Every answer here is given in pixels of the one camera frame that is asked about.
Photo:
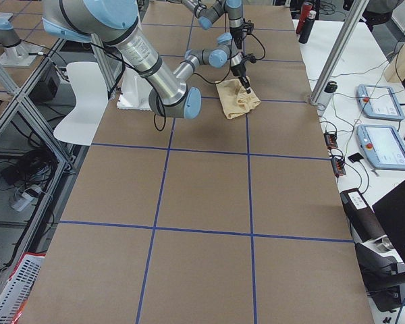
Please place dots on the teach pendant tablet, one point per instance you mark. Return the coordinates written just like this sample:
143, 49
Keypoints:
379, 102
382, 146

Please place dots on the aluminium frame post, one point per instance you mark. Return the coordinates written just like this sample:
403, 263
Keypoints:
339, 45

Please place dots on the black drink bottle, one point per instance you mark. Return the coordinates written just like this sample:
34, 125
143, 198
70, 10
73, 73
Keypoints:
307, 27

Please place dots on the near teach pendant tablet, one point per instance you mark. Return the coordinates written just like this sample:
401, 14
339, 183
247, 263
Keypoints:
382, 146

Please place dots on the cream long-sleeve graphic shirt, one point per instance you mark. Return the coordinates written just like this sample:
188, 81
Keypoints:
235, 100

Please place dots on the brown paper table cover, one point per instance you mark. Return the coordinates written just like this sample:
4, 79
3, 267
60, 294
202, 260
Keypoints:
208, 220

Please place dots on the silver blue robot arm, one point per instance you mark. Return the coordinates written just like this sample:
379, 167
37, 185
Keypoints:
207, 16
116, 23

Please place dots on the white central column base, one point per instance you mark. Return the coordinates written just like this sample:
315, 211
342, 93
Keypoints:
135, 92

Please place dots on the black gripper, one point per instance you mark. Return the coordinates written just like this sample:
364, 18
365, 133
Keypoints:
237, 41
239, 71

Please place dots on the white perforated basket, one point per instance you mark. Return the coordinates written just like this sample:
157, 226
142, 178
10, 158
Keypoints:
18, 287

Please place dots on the far teach pendant tablet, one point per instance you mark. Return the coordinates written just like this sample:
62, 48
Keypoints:
379, 102

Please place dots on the black monitor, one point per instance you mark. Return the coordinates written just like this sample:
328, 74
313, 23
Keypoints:
390, 213

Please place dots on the black label printer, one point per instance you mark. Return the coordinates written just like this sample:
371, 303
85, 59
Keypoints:
361, 215

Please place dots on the red drink bottle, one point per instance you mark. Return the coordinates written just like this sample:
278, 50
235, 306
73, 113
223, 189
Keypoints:
305, 9

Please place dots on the white plastic chair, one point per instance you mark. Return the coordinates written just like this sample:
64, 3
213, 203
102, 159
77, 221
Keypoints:
79, 126

